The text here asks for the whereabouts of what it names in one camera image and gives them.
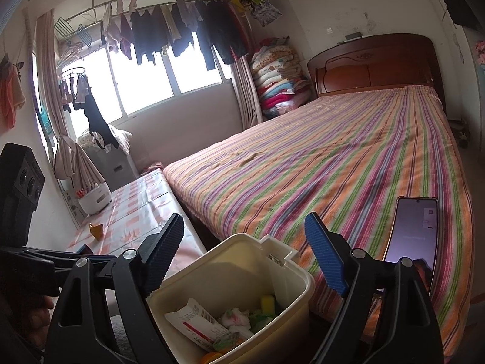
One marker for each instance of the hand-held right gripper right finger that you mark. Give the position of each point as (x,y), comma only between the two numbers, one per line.
(326,254)

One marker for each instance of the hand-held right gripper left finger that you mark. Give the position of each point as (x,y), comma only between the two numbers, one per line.
(163,250)

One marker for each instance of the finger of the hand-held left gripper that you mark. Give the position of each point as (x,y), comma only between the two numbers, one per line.
(85,250)
(102,261)

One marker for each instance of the cream plastic bin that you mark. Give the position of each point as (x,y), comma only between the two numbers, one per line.
(235,258)

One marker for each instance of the yellow sponge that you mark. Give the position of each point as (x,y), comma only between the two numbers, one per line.
(268,303)

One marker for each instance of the white box with red label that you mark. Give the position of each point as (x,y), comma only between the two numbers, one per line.
(193,322)

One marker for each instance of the green clear plastic bag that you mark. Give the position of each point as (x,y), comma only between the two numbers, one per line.
(261,316)

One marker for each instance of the white plastic bag ball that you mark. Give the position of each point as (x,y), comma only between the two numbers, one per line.
(235,318)

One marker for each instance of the person's left hand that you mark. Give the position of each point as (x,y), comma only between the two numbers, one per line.
(38,318)

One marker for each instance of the yellow plastic bag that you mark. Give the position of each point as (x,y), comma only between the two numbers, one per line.
(96,231)

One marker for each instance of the white round holder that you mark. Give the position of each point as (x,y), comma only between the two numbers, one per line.
(96,201)

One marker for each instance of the bunch of pens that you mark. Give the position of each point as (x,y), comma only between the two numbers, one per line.
(81,193)

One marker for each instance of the teal hanging cloth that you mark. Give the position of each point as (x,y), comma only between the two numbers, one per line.
(45,121)

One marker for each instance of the pink cloth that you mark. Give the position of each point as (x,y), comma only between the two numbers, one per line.
(153,167)

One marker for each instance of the white air cooler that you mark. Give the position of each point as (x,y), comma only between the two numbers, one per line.
(117,167)

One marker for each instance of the black smartphone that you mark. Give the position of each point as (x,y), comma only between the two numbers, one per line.
(413,231)

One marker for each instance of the bed with striped sheet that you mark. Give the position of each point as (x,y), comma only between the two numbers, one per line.
(322,151)

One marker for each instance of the orange hanging garment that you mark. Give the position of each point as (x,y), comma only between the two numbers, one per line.
(9,94)

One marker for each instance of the black hanging garment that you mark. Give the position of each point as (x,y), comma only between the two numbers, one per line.
(94,117)

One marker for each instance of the orange plastic piece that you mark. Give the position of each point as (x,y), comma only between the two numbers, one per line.
(212,358)

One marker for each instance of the floral cloth bundle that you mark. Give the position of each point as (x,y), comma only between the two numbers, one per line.
(121,134)

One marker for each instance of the round sock drying rack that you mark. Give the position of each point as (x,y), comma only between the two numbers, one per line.
(75,87)

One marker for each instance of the striped beige curtain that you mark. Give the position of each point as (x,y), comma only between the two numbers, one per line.
(246,94)
(49,64)

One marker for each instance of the window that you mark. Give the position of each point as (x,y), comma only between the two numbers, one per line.
(151,83)

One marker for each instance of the stack of folded blankets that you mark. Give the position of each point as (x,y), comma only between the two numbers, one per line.
(280,79)

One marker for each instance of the brown wooden headboard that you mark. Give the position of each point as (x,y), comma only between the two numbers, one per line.
(371,68)

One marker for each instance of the row of hanging clothes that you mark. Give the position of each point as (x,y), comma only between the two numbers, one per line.
(151,34)

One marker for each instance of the small grey box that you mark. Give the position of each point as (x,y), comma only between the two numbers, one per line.
(352,38)

